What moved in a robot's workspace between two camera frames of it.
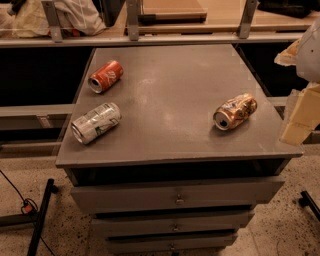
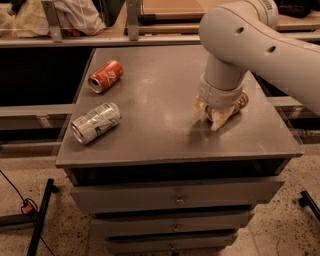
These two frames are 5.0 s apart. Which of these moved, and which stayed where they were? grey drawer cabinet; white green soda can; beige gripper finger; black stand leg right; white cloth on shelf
Moved: beige gripper finger
Stayed: white cloth on shelf; black stand leg right; grey drawer cabinet; white green soda can
